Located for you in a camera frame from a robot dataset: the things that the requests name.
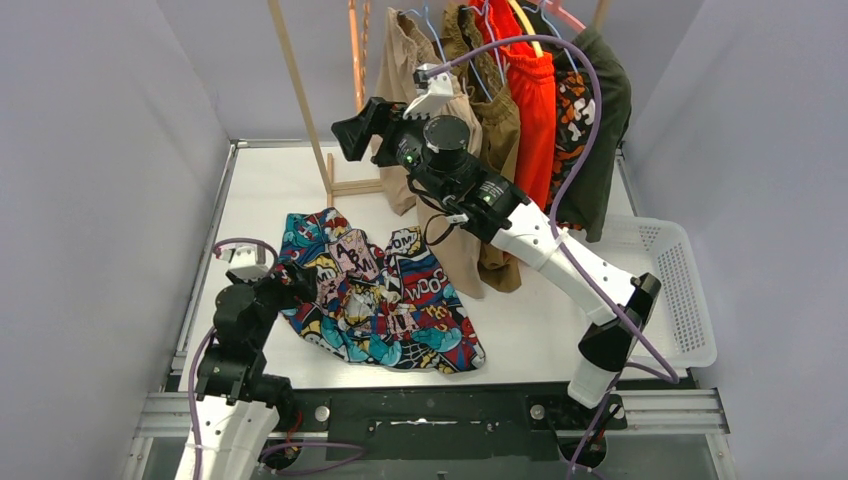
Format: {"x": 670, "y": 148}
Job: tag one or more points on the olive brown shorts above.
{"x": 491, "y": 103}

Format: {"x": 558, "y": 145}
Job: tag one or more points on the red orange shorts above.
{"x": 530, "y": 76}

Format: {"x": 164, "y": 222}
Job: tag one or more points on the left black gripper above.
{"x": 287, "y": 285}

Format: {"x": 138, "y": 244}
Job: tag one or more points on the dark green patterned shorts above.
{"x": 593, "y": 107}

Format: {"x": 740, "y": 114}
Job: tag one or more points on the comic print shorts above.
{"x": 391, "y": 306}

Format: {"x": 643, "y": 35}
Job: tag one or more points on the pink plastic hanger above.
{"x": 555, "y": 8}

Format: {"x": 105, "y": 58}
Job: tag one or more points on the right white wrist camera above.
{"x": 434, "y": 87}

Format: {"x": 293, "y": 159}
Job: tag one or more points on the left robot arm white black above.
{"x": 234, "y": 405}

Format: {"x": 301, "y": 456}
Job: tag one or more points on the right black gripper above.
{"x": 355, "y": 134}

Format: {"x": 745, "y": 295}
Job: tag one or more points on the beige shorts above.
{"x": 405, "y": 47}

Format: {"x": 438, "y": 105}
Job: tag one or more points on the white plastic basket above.
{"x": 680, "y": 327}

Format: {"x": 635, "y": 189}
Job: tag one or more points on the wooden clothes hanger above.
{"x": 359, "y": 14}

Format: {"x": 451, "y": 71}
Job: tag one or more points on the cream wooden hanger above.
{"x": 527, "y": 26}

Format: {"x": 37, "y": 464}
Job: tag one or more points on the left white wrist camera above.
{"x": 246, "y": 263}

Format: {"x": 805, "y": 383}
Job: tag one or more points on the wooden clothes rack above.
{"x": 325, "y": 163}

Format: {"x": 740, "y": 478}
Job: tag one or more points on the light blue wire hanger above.
{"x": 423, "y": 13}

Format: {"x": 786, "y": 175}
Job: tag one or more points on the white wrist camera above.
{"x": 246, "y": 263}
{"x": 434, "y": 87}

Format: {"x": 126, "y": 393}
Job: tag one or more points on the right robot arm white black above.
{"x": 434, "y": 152}

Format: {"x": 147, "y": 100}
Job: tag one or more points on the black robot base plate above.
{"x": 285, "y": 457}

